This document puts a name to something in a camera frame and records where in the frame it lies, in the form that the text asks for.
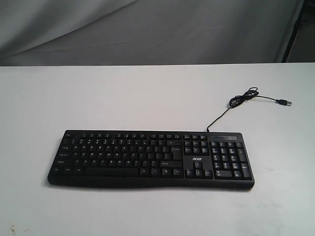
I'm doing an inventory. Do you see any black USB cable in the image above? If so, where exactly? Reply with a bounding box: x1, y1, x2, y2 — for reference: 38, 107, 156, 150
206, 87, 293, 133

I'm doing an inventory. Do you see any black Acer keyboard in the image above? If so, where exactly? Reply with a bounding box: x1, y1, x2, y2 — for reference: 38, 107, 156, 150
48, 130, 254, 189

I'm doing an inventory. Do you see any grey backdrop cloth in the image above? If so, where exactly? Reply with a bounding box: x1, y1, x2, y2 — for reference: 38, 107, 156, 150
0, 0, 303, 66

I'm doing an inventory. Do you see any black stand pole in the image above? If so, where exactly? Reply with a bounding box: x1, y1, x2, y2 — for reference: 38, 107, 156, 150
281, 0, 315, 63

